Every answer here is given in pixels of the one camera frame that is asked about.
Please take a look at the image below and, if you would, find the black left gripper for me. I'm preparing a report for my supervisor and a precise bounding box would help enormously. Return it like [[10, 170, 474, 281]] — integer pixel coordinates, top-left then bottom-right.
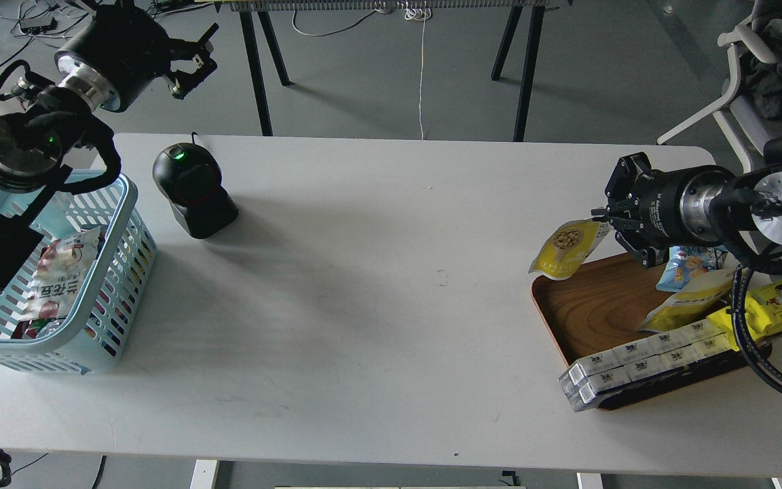
[[55, 5, 219, 113]]

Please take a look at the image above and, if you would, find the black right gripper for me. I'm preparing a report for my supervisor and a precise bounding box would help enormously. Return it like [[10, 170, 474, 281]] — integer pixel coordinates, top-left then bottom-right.
[[591, 153, 730, 267]]

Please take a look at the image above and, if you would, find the yellow white nut snack pouch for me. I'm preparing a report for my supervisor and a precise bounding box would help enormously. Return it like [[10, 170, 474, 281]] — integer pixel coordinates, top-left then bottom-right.
[[528, 219, 612, 281]]

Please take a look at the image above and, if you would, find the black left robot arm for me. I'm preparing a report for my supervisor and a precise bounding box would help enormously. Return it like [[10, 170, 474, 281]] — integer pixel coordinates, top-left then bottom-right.
[[0, 1, 219, 295]]

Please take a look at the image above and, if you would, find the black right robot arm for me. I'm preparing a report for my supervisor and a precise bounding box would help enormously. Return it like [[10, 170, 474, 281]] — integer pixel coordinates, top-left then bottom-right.
[[591, 137, 782, 275]]

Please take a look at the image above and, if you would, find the blue snack bag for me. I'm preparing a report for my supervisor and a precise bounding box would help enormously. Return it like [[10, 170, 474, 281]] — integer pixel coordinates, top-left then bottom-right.
[[655, 247, 728, 292]]

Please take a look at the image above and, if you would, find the white boxed snack pack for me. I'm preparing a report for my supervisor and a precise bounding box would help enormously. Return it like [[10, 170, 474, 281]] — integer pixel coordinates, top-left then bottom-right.
[[558, 320, 743, 412]]

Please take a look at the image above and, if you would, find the yellow cartoon snack bag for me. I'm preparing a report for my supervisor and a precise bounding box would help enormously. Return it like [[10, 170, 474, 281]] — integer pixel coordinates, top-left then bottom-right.
[[707, 273, 782, 352]]

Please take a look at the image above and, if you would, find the white red snack bag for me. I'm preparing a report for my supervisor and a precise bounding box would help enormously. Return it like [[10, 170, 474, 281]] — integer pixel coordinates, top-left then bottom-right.
[[11, 225, 105, 340]]

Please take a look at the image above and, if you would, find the light blue plastic basket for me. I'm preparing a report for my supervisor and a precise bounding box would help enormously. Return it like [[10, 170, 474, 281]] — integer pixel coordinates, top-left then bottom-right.
[[0, 175, 156, 375]]

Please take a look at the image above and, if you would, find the black table legs background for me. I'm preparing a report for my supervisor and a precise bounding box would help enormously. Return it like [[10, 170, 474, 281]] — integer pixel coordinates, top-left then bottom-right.
[[234, 1, 550, 142]]

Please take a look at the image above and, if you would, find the brown wooden tray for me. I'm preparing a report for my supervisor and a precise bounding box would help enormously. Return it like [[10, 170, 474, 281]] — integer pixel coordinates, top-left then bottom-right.
[[531, 253, 773, 411]]

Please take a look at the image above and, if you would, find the black barcode scanner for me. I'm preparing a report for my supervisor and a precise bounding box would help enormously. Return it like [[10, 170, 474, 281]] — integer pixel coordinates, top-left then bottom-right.
[[152, 131, 239, 239]]

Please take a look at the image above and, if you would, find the white chair with clothes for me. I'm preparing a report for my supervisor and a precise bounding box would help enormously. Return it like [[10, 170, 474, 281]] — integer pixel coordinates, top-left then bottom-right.
[[657, 1, 782, 171]]

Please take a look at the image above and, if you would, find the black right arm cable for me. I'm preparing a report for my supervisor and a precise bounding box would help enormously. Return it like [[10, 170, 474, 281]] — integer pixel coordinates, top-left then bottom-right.
[[730, 265, 782, 410]]

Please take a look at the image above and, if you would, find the white hanging cable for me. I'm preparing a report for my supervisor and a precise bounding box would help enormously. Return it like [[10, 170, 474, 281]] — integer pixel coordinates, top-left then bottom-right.
[[405, 0, 432, 141]]

